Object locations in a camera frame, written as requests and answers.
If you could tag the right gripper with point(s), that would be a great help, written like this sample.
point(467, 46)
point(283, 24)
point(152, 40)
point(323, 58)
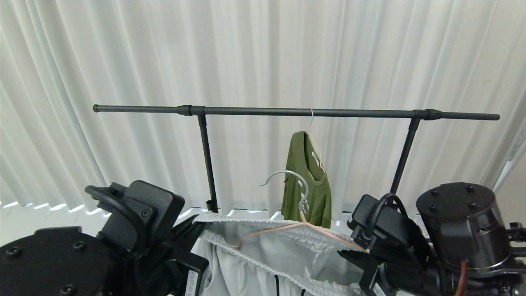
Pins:
point(411, 279)

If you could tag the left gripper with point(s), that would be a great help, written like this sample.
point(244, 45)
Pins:
point(172, 271)

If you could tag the pink clothes hanger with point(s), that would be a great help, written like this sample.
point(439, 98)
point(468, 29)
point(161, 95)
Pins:
point(315, 152)
point(304, 226)

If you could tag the green long-sleeved shirt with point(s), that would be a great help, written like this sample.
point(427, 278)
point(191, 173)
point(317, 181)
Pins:
point(316, 193)

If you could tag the pale grey shorts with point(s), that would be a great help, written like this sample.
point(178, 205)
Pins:
point(263, 263)

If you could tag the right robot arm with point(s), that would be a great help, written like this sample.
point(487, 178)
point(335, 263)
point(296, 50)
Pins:
point(464, 222)

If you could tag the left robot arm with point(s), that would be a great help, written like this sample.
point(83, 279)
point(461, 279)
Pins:
point(49, 263)

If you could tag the black clothes rack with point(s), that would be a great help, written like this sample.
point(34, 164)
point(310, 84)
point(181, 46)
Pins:
point(328, 112)

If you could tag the white curtain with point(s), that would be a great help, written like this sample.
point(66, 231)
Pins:
point(263, 49)

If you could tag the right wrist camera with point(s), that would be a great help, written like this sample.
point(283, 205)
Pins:
point(386, 234)

